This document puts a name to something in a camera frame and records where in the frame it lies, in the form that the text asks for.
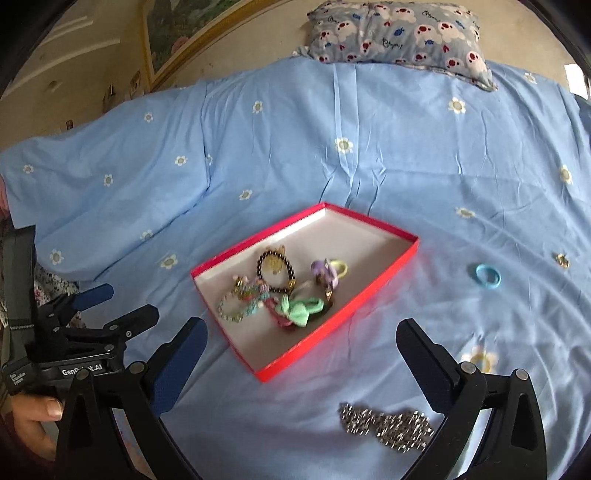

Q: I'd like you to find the pink hair clip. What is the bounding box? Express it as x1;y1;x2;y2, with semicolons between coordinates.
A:
263;297;293;328

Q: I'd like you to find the left hand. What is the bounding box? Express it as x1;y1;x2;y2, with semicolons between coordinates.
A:
11;393;63;461

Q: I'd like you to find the patterned pillow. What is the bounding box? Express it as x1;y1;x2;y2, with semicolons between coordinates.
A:
295;1;497;92

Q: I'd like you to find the blue floral bed sheet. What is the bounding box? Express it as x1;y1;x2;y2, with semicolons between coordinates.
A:
1;58;590;479

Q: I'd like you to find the colorful bead bracelet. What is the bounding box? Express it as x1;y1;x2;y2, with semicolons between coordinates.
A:
216;275;274;324

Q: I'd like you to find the purple bow hair tie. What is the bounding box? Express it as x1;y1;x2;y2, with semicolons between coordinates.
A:
309;257;341;288

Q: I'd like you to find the silver chain necklace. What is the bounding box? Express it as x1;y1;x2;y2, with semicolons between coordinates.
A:
337;401;435;454

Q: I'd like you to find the gold wrist watch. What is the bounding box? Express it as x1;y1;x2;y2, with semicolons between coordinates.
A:
318;281;334;314

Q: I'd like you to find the red shallow box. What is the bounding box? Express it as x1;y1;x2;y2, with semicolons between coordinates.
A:
191;203;420;382

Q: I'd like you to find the framed painting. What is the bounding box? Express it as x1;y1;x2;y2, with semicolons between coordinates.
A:
141;0;277;91

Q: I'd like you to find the black bead bracelet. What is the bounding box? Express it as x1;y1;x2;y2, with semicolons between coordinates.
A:
255;248;298;294

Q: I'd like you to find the green bow hair tie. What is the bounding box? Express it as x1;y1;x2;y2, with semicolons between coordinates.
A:
275;294;327;328

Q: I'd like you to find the gold butterfly hair clip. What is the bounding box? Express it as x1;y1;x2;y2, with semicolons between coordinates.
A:
263;245;288;275

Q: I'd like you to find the blue hair tie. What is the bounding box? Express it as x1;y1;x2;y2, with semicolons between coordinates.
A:
473;262;503;291

